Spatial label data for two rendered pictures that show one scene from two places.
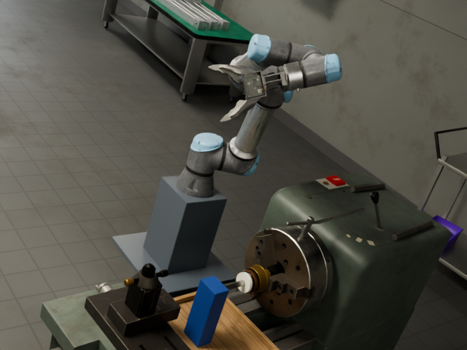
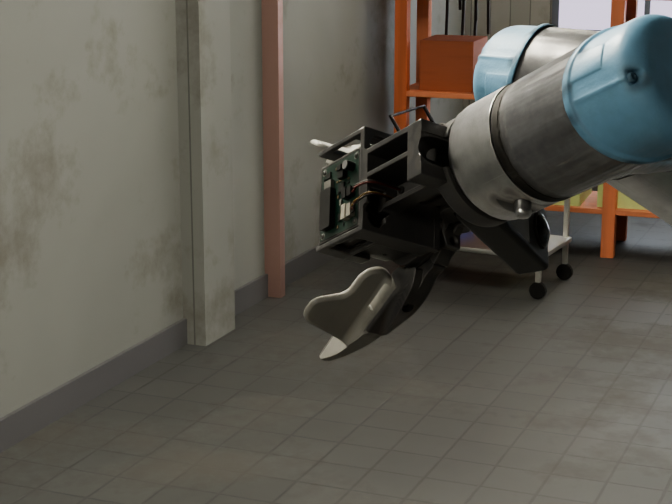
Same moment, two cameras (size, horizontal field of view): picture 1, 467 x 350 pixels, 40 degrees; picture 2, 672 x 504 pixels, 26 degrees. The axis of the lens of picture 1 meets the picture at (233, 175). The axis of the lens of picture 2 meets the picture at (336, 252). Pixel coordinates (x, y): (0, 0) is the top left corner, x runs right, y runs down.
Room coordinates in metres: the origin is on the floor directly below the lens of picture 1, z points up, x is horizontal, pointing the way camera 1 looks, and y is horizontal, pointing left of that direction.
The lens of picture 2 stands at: (1.24, -0.81, 1.97)
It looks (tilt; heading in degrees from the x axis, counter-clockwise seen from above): 14 degrees down; 66
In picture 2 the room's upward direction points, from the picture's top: straight up
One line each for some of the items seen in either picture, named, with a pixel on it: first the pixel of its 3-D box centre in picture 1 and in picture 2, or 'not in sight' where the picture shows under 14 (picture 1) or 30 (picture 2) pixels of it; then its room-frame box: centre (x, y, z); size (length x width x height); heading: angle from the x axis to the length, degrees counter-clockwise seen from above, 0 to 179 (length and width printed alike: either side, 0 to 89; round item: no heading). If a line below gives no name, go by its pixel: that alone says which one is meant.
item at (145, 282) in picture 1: (146, 277); not in sight; (1.55, 0.15, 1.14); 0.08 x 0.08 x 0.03
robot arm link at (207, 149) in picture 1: (206, 151); not in sight; (2.26, 0.13, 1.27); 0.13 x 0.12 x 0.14; 104
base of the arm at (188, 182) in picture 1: (197, 177); not in sight; (2.26, 0.13, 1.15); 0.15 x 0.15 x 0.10
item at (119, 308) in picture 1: (144, 311); not in sight; (1.57, 0.14, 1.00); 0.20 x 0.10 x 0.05; 138
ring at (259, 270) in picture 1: (255, 278); not in sight; (1.80, -0.18, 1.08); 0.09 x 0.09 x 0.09; 48
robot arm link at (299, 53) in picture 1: (305, 60); not in sight; (1.80, -0.10, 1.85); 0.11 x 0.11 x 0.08; 14
